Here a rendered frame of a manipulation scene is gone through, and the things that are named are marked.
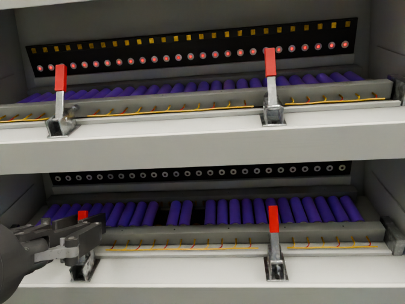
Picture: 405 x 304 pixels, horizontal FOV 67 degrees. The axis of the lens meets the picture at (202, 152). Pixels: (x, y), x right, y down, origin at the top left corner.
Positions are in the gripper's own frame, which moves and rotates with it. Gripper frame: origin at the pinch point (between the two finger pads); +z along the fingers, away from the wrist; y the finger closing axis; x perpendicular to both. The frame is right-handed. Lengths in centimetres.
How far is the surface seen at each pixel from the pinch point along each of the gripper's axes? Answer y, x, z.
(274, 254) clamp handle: 26.5, -4.1, -0.1
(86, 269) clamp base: 1.0, -5.7, -0.6
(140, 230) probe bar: 7.0, -1.5, 4.9
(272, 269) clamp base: 26.2, -6.2, 0.9
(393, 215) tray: 44.4, -0.3, 6.1
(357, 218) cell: 39.7, -0.7, 7.0
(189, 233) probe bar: 14.7, -1.9, 4.2
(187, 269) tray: 14.6, -6.3, 1.2
